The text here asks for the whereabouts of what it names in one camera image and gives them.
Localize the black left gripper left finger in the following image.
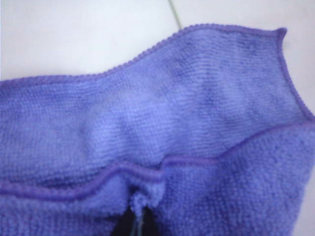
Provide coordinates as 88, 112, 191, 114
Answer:
112, 206, 138, 236

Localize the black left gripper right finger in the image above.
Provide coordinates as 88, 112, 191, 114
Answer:
141, 207, 158, 236

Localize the purple microfibre rag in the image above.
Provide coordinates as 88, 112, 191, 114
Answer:
0, 23, 315, 236

